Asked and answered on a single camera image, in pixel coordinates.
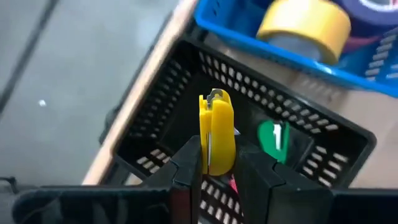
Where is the red mini stapler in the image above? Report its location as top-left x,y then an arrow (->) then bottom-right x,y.
228,174 -> 239,195

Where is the blue plastic basket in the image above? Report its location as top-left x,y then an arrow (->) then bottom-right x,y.
193,0 -> 398,99

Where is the blue block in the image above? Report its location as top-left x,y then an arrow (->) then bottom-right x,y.
337,0 -> 398,27

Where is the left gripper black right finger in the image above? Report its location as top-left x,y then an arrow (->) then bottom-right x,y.
234,135 -> 398,224

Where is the yellow tape roll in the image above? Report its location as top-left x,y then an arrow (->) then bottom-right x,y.
256,0 -> 352,66

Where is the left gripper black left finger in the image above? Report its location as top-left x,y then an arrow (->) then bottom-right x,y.
11,135 -> 203,224

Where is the black plastic basket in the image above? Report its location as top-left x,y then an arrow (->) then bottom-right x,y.
98,34 -> 377,224

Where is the yellow mini stapler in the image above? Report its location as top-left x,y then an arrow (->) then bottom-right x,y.
198,88 -> 237,177

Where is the green mini stapler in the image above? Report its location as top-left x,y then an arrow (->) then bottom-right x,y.
257,120 -> 291,165

